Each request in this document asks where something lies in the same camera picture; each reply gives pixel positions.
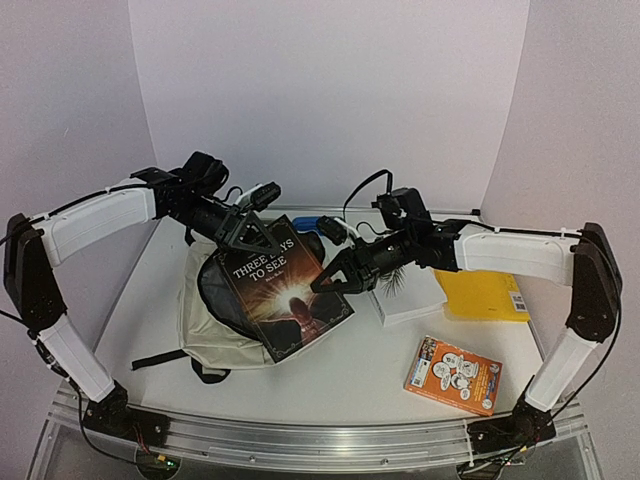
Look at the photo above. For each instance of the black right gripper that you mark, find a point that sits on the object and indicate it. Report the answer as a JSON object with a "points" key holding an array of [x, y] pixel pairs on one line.
{"points": [[355, 266]]}

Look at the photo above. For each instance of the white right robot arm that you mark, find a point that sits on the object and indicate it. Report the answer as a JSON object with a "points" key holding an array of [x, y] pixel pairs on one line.
{"points": [[581, 260]]}

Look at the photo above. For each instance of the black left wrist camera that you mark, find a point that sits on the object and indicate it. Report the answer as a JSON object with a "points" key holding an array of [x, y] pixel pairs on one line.
{"points": [[204, 173]]}

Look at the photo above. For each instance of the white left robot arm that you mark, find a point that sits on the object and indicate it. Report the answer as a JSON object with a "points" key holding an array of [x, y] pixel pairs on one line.
{"points": [[34, 247]]}

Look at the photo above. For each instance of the Three Days To See book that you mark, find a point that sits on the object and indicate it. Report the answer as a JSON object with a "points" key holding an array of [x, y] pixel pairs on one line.
{"points": [[275, 294]]}

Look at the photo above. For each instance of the palm leaf cover book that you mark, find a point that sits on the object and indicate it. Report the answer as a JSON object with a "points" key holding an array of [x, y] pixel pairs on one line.
{"points": [[406, 294]]}

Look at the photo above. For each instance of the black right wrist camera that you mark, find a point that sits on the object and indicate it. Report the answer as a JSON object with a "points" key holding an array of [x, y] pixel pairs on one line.
{"points": [[401, 208]]}

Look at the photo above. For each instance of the yellow paper folder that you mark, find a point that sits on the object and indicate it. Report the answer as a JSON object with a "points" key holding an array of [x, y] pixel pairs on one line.
{"points": [[482, 296]]}

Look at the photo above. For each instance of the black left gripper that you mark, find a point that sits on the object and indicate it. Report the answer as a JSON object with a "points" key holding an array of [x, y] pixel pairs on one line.
{"points": [[243, 238]]}

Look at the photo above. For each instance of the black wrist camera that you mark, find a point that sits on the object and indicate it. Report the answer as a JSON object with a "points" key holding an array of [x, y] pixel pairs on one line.
{"points": [[401, 208], [204, 173]]}

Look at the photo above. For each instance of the orange comic book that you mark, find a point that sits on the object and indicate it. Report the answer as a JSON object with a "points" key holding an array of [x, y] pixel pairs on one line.
{"points": [[455, 377]]}

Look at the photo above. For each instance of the blue pencil case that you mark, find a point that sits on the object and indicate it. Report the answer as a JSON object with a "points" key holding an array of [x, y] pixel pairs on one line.
{"points": [[304, 224]]}

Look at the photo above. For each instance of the aluminium front rail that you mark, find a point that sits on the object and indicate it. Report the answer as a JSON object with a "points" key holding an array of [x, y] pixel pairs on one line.
{"points": [[470, 443]]}

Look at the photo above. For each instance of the cream white backpack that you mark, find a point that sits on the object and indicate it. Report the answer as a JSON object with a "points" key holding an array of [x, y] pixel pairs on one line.
{"points": [[213, 330]]}

